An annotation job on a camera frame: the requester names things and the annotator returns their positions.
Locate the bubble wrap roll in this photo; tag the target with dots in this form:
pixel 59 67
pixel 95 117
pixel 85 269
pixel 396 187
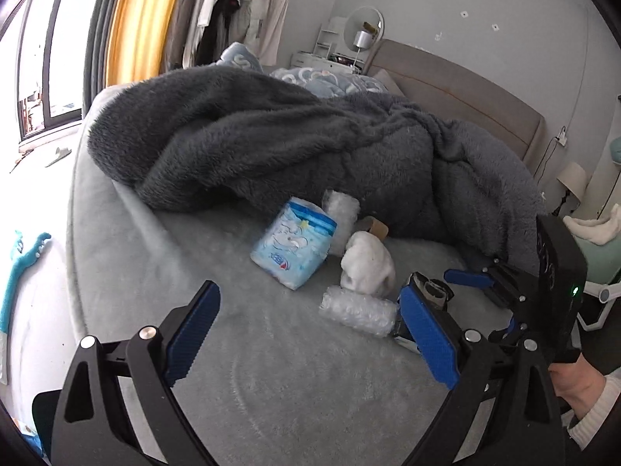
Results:
pixel 339 213
pixel 359 310

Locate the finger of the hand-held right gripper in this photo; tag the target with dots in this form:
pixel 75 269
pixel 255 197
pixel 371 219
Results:
pixel 509 331
pixel 465 279

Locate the white hanging jacket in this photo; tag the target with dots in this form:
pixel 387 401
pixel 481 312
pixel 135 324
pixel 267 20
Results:
pixel 254 5

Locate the grey curtain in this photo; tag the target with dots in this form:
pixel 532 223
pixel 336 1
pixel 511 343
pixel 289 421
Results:
pixel 104 34

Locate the person's right hand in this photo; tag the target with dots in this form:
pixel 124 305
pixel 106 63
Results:
pixel 577 383

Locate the light grey bed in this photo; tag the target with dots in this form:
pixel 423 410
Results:
pixel 242 374

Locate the blue tissue packet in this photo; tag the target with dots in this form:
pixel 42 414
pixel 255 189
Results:
pixel 291 247

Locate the silver metal lamp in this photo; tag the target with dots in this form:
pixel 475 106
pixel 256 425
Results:
pixel 361 40

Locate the round white mirror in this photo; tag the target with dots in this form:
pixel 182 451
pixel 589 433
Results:
pixel 364 17

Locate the black framed window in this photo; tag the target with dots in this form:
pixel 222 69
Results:
pixel 51 82

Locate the brown cardboard tape core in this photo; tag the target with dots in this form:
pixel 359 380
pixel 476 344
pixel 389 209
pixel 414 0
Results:
pixel 376 227

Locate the beige bed headboard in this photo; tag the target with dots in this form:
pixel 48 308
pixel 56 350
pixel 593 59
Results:
pixel 461 92

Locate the blue printed quilt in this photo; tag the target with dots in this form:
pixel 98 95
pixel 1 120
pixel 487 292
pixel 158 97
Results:
pixel 310 77

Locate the pale pink hanging garment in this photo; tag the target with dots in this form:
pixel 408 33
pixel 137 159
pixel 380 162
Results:
pixel 274 24

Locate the yellow curtain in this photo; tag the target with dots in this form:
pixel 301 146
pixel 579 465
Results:
pixel 140 19

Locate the white fluffy towel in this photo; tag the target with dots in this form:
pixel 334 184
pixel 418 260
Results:
pixel 594 228

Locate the dark grey fleece blanket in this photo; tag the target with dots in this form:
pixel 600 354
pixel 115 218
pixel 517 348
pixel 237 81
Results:
pixel 242 131

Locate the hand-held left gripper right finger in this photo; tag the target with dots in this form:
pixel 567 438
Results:
pixel 429 337

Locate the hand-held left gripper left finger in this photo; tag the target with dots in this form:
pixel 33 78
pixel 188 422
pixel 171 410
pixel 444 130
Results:
pixel 191 335

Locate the grey hanging garment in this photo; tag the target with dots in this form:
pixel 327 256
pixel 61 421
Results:
pixel 182 14

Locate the person's right forearm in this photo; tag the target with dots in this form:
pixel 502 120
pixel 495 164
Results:
pixel 599 412

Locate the white table lamp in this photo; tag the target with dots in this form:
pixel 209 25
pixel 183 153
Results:
pixel 572 179

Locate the white floor scrap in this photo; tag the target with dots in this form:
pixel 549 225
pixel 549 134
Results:
pixel 59 156

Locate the white dresser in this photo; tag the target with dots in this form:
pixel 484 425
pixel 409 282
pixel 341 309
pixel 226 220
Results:
pixel 310 60

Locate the blue plush toy stick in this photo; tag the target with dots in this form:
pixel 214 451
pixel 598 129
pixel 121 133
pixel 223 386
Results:
pixel 22 262

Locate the white hanging shirt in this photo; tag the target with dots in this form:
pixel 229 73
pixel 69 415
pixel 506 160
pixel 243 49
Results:
pixel 207 2

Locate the white shelf rack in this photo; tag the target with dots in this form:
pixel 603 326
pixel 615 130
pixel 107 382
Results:
pixel 330 39

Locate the beige pillow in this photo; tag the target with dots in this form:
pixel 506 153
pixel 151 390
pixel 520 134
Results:
pixel 388 82

